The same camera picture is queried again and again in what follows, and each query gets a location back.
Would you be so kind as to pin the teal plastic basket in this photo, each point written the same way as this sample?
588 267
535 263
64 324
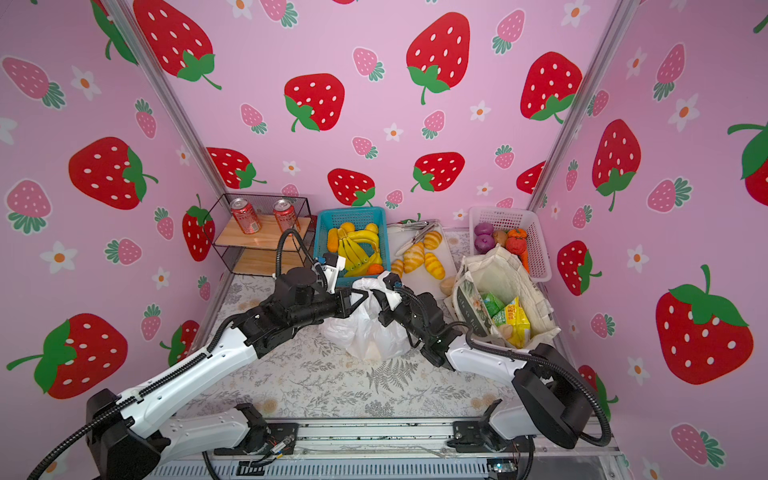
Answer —
352 219

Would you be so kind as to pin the red soda can right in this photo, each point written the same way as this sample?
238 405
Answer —
285 215

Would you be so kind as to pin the red soda can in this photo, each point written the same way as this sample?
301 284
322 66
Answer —
245 215
285 215

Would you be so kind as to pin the purple onion front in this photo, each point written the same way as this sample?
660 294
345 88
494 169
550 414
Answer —
484 243

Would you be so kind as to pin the black wire wooden shelf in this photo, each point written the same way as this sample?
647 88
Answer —
255 254

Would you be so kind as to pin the metal base rail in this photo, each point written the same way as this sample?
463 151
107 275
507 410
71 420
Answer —
405 448

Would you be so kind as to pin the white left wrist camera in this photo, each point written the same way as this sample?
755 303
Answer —
332 265

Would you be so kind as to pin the orange carrot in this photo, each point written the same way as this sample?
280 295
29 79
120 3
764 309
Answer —
524 257

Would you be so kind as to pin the white plastic bag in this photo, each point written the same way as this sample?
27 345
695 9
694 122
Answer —
362 335

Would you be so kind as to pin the yellow chips bag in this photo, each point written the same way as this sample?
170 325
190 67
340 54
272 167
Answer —
513 324

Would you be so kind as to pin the purple onion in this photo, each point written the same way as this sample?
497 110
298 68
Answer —
484 243
484 228

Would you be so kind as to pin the small striped bread roll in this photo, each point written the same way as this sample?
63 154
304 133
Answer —
432 240

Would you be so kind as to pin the brown potato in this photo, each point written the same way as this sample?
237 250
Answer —
500 237

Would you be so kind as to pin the small orange tangerine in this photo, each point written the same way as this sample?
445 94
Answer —
375 269

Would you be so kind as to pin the red soda can left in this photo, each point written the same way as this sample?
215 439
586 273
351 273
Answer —
245 215

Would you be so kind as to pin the purple onion back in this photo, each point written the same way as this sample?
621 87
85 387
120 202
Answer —
484 228

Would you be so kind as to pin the green chips bag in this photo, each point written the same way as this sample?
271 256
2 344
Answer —
492 304

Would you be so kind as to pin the yellow striped bread roll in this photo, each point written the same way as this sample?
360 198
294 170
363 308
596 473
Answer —
434 266

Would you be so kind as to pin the white plastic basket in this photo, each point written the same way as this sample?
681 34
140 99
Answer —
510 218

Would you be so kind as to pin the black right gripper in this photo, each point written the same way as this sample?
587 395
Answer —
386 312

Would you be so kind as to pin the red tomato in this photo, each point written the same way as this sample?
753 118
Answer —
516 246

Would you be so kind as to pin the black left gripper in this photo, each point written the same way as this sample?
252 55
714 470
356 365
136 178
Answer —
344 303

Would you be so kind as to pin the small striped bread loaf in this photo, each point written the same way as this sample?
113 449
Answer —
397 267

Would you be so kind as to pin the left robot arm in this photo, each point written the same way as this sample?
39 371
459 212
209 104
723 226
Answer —
129 437

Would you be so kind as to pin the beige canvas tote bag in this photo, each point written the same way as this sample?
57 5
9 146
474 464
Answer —
501 274

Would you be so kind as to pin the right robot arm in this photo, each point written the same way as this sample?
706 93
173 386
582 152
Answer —
555 401

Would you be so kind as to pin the metal tongs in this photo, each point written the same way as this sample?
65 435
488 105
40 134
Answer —
414 226

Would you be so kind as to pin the long striped bread loaf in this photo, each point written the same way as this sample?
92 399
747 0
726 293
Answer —
414 257

